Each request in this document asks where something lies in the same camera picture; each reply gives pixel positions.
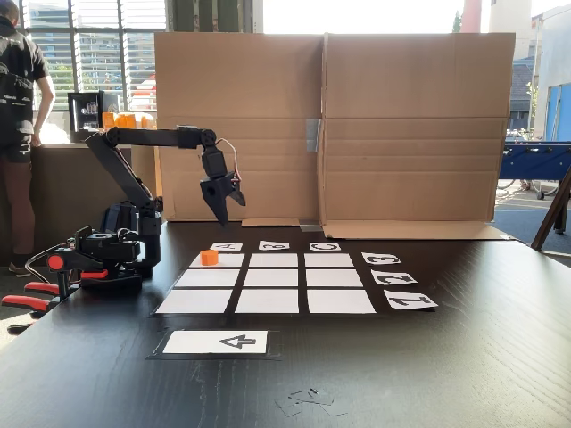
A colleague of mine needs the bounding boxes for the white nine-square grid sheet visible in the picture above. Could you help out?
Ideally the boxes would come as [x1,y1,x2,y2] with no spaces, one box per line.
[153,251,389,316]

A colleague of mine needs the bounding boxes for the brown cardboard panel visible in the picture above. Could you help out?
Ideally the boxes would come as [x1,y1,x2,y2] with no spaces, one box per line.
[319,29,517,242]
[153,31,329,228]

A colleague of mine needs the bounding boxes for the black mini fridge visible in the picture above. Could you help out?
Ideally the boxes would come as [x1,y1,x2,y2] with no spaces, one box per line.
[67,91,122,144]

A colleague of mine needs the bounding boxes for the white arrow paper sheet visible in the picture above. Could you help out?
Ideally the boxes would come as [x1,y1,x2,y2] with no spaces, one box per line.
[161,330,269,355]

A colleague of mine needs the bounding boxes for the paper sheet number 3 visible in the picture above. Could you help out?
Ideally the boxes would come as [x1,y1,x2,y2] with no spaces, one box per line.
[360,251,402,266]

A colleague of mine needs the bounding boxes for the brown counter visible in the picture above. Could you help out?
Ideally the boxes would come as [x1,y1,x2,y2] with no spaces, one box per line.
[0,142,164,264]

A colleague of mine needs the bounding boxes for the paper sheet number 2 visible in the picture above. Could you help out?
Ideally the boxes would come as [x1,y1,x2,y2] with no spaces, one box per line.
[370,268,418,285]

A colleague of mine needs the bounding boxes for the paper sheet number 1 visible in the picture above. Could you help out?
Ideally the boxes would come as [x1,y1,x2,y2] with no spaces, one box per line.
[383,289,440,311]

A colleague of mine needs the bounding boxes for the person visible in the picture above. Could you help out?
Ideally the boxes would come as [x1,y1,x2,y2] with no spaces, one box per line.
[0,3,57,278]

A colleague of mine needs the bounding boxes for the red and black clamp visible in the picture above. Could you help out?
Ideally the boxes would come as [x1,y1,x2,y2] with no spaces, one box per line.
[0,247,111,335]

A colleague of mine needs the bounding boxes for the blue foosball table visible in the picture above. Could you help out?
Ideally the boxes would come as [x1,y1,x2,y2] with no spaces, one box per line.
[498,141,571,201]

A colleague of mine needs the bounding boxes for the wooden easel leg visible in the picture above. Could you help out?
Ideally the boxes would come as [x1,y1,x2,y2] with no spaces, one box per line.
[530,169,571,251]

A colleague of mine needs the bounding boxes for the black cable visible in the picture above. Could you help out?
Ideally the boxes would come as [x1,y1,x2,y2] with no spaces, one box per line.
[24,243,75,286]

